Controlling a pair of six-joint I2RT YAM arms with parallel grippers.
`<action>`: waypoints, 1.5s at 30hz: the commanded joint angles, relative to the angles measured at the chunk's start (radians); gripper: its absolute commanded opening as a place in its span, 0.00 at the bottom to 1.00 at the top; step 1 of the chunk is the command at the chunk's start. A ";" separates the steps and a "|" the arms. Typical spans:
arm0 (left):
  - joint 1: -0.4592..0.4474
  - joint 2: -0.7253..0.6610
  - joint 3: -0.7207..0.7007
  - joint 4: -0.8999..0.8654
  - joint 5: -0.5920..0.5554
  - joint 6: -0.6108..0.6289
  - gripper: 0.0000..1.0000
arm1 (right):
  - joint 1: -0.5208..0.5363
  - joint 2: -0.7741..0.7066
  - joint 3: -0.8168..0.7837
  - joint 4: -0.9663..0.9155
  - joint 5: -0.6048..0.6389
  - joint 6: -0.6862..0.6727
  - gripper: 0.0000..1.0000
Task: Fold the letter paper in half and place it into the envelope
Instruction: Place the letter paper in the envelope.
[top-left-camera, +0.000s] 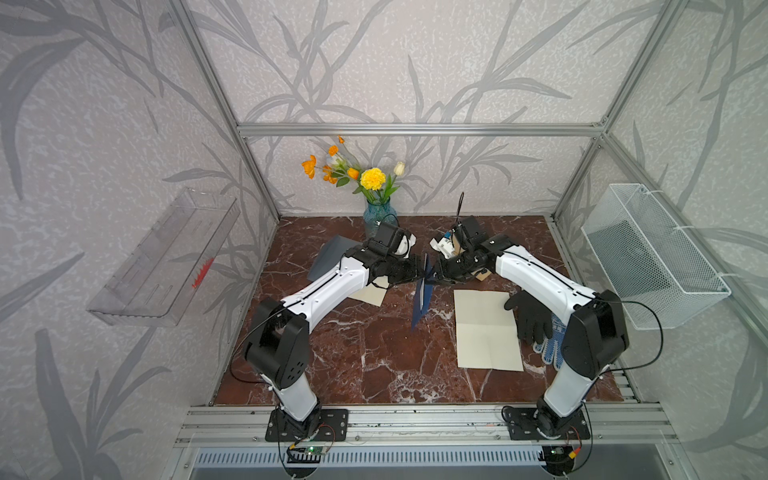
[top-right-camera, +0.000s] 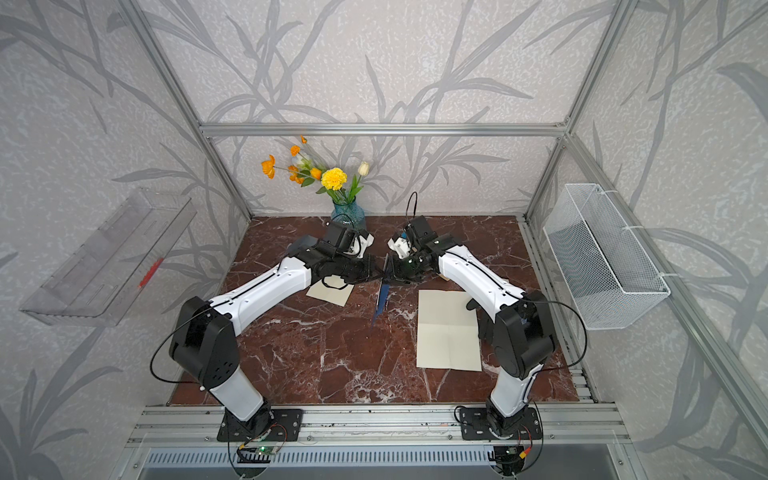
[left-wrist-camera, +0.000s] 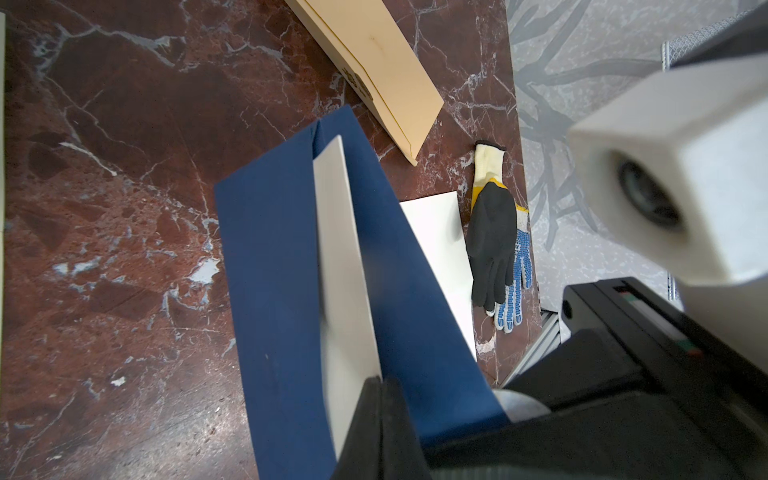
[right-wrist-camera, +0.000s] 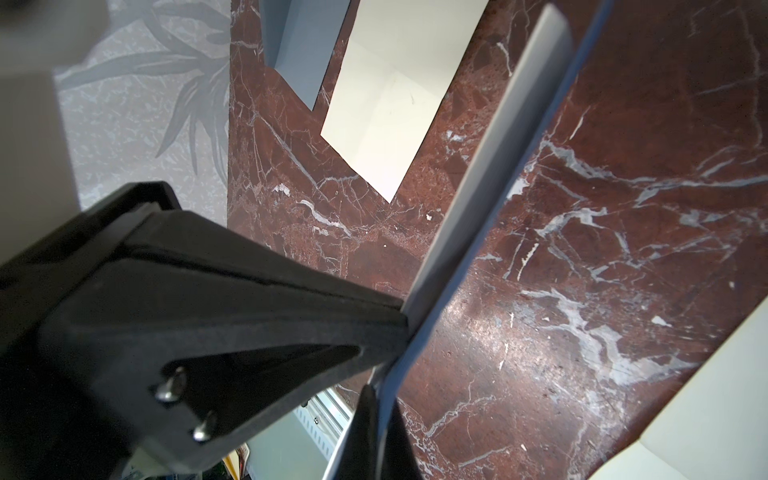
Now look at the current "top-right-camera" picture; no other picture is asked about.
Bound dark blue envelope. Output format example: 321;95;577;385
371;278;390;326

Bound cream envelope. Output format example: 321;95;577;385
306;281;354;306

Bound clear acrylic wall shelf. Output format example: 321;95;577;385
20;188;197;327

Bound yellow orange artificial flowers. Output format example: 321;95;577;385
260;136;371;206

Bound cream unfolded paper sheet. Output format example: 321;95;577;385
416;290;482;372

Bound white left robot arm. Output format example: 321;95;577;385
169;241;377;423

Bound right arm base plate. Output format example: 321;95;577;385
453;406;543;441

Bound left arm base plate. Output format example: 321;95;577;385
216;408;303;443

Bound left circuit board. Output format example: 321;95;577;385
236;445;283;464

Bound blue glass vase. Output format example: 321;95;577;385
331;201;367;230

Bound circuit board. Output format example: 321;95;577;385
236;445;283;464
489;446;532;468

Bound aluminium front rail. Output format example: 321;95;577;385
126;403;631;448

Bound white wire mesh basket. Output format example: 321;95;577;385
543;183;670;331

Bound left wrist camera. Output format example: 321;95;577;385
323;221;374;258

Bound right circuit board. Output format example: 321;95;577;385
489;446;532;468

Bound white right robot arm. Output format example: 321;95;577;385
386;234;557;430

